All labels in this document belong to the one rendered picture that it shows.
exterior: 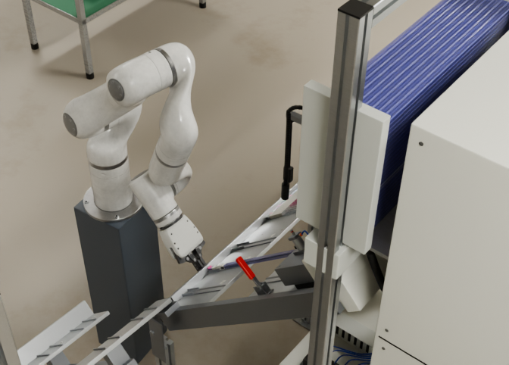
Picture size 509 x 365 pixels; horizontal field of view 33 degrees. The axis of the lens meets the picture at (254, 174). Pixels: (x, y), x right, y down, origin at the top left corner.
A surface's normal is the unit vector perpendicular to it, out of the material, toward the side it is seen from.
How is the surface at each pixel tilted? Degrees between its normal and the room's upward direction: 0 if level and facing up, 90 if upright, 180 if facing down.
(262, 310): 90
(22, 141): 0
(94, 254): 90
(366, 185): 90
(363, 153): 90
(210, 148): 0
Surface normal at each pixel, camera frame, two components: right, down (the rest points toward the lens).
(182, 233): 0.57, -0.17
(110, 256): -0.53, 0.57
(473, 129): 0.01, -0.73
